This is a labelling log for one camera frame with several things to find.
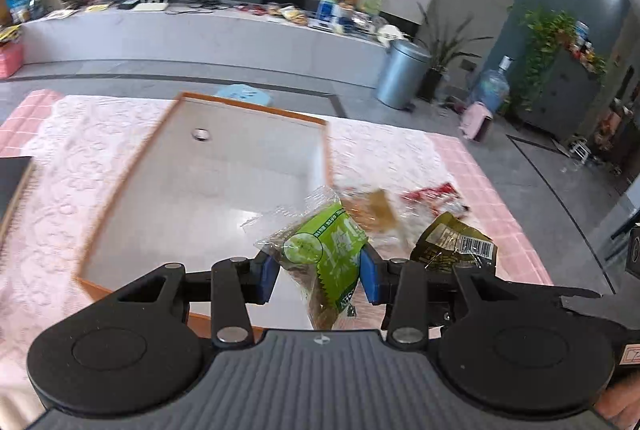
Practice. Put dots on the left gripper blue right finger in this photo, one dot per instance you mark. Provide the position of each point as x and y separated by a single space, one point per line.
401 286

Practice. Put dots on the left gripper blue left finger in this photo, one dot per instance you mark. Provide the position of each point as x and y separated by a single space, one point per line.
234 283

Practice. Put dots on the dark green pickle packet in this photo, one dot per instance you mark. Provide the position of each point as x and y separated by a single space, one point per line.
448 242

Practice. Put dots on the green candy snack packet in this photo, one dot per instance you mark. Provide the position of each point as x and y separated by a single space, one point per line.
319 246

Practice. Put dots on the brown nuts vacuum packet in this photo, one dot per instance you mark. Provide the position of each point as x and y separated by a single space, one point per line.
369 208

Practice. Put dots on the red silver snack bag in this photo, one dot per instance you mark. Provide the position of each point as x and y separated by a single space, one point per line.
443 198

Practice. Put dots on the orange cardboard box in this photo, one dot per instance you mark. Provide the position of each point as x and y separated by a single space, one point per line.
211 165

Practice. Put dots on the pink checkered tablecloth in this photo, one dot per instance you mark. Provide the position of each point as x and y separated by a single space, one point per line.
517 258

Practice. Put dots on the blue plastic stool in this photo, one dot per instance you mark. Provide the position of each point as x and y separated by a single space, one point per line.
245 93

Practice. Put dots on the blue metal trash bin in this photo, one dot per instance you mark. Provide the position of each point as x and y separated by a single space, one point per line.
402 74

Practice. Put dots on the blue water jug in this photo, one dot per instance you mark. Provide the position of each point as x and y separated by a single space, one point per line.
492 88

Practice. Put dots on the small white step stool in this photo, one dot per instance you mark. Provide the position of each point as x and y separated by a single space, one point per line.
579 150

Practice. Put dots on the tall potted green plant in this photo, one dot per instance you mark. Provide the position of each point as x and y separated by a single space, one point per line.
445 43

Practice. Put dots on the dark grey cabinet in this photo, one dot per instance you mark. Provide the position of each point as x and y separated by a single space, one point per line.
565 98

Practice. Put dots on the grey white TV console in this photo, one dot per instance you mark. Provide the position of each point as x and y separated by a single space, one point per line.
227 33

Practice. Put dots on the teddy bear gift box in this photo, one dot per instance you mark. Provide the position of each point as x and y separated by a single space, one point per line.
350 16

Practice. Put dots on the trailing ivy plant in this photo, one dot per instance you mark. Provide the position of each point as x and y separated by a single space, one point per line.
548 33

